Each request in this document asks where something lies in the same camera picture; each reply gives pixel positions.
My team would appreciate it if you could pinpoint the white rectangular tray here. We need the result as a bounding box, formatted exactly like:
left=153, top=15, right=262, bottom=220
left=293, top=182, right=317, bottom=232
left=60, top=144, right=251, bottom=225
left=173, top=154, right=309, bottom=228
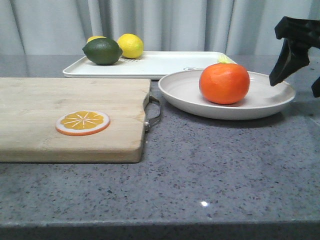
left=62, top=51, right=224, bottom=80

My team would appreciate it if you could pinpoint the grey curtain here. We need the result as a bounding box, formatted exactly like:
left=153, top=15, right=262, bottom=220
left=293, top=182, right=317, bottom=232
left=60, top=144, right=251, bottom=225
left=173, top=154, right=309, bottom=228
left=0, top=0, right=320, bottom=55

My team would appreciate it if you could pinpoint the dark green lime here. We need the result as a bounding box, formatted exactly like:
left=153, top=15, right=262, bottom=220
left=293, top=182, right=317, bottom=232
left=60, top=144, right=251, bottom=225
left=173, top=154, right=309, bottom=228
left=82, top=38, right=123, bottom=65

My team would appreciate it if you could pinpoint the metal cutting board handle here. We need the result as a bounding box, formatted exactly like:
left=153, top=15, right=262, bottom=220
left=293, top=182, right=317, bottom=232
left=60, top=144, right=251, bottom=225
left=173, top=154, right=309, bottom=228
left=142, top=93, right=162, bottom=133

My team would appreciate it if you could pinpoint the yellow lemon behind lime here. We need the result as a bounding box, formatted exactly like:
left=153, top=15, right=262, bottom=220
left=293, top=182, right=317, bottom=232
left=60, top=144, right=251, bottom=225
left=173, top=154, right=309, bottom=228
left=86, top=35, right=106, bottom=43

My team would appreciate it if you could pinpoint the orange mandarin fruit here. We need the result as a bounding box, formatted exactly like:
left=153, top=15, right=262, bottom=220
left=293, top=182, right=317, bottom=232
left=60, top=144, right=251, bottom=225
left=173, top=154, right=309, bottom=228
left=199, top=63, right=250, bottom=105

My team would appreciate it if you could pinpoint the yellow lemon near tray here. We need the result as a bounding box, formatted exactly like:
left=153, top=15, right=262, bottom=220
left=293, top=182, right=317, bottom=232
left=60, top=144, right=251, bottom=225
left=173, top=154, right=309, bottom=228
left=117, top=33, right=144, bottom=59

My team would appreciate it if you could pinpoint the wooden cutting board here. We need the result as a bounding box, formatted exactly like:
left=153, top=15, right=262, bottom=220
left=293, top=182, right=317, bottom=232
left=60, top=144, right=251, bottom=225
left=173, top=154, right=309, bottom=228
left=0, top=77, right=151, bottom=163

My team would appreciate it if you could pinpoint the orange slice toy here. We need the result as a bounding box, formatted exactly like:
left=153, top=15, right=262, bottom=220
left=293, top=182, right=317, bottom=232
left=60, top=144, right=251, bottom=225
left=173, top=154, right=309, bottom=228
left=55, top=110, right=111, bottom=136

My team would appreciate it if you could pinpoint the yellow plastic fork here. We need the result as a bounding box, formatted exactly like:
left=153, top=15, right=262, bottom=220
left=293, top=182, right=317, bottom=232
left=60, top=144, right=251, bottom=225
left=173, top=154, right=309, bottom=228
left=217, top=54, right=236, bottom=64

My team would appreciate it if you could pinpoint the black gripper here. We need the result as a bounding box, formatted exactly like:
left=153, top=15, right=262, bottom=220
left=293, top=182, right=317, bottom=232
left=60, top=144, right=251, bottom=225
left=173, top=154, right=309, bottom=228
left=269, top=16, right=320, bottom=98

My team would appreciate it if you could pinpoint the beige round plate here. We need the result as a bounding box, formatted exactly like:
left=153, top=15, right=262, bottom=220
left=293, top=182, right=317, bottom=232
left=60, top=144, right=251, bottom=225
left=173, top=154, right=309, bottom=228
left=158, top=69, right=296, bottom=121

